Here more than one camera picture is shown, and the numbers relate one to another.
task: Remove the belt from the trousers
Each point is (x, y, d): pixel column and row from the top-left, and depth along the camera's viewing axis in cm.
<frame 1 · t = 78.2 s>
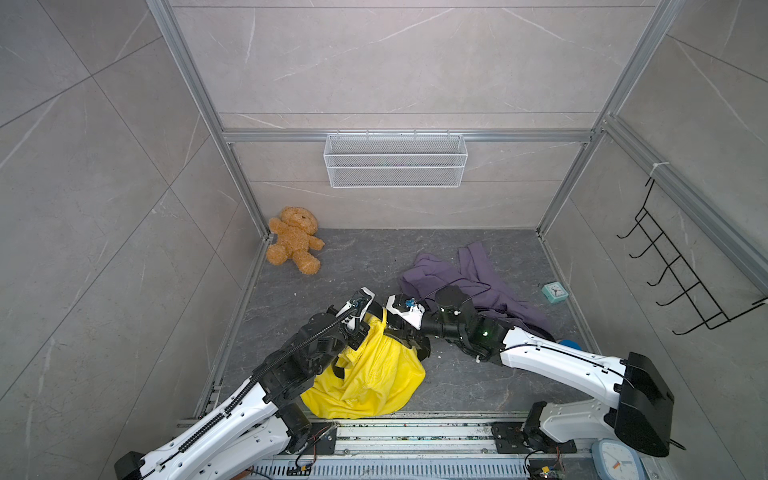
left hand: (367, 301, 70), fingers closed
right hand: (391, 317, 72), fingers open
brown teddy bear: (294, 240, 109), point 8 cm above the table
yellow trousers: (378, 379, 71), point 15 cm above the table
purple trousers: (472, 270, 106), point 4 cm above the table
small green alarm clock: (555, 291, 102), point 2 cm above the table

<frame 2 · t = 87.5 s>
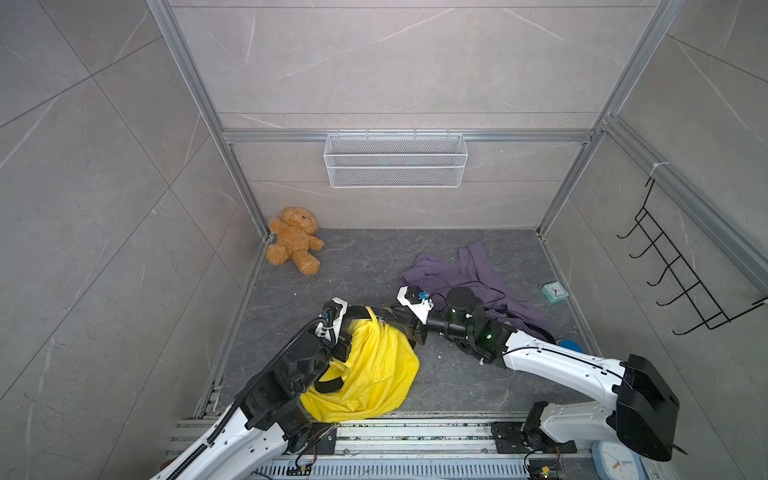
left hand: (353, 313, 70), fingers closed
right hand: (394, 312, 71), fingers open
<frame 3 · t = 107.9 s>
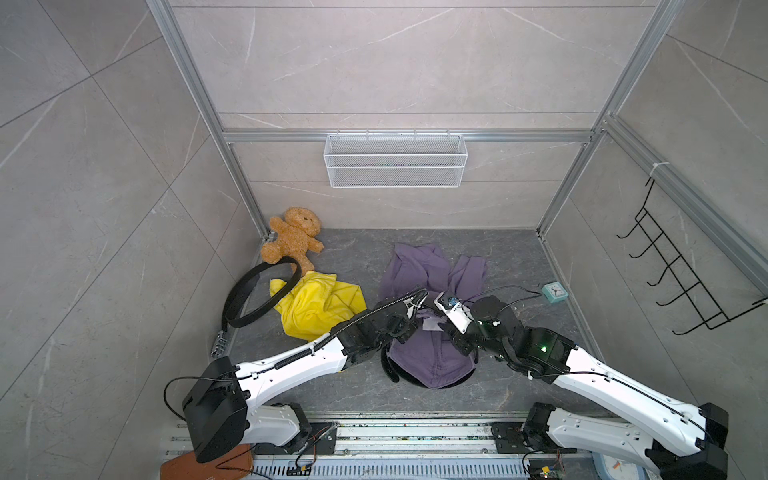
left hand: (415, 304, 78), fingers closed
right hand: (449, 317, 72), fingers open
yellow trousers: (319, 303, 90), point 10 cm above the table
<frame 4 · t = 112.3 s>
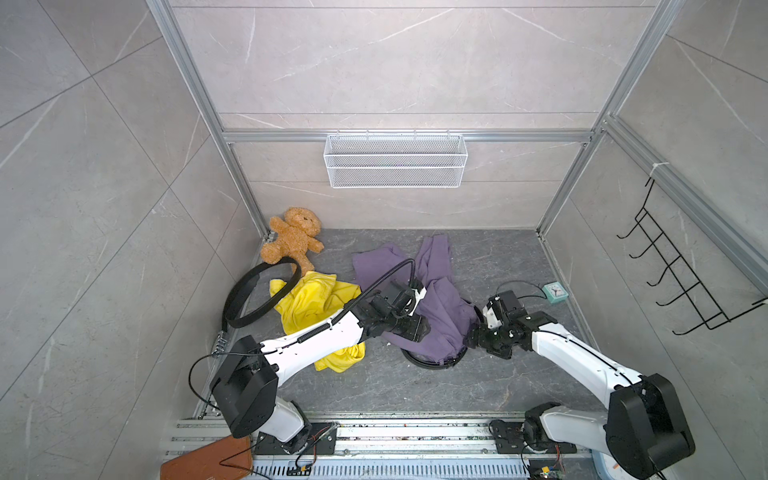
left hand: (429, 324, 79), fingers open
right hand: (477, 343, 85), fingers open
purple trousers: (451, 312, 97), point 2 cm above the table
